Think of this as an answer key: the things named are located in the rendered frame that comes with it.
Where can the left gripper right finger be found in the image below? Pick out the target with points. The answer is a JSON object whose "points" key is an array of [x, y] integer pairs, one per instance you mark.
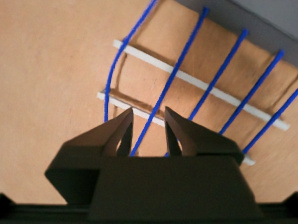
{"points": [[197, 140]]}

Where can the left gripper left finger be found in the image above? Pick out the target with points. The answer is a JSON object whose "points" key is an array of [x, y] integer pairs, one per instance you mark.
{"points": [[104, 138]]}

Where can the blue cable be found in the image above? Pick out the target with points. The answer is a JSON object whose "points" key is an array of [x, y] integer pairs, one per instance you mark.
{"points": [[218, 73], [180, 57], [271, 121], [253, 89], [118, 52]]}

